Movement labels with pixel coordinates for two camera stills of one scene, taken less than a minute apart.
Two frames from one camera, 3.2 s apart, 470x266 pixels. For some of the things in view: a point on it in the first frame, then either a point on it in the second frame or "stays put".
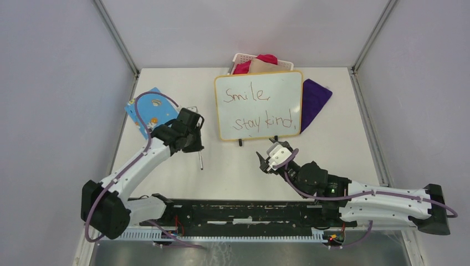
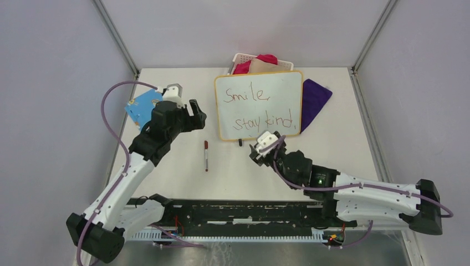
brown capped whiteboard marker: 200,160 to 206,148
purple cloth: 314,96 stays put
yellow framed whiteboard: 259,105 stays put
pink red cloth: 243,67 stays put
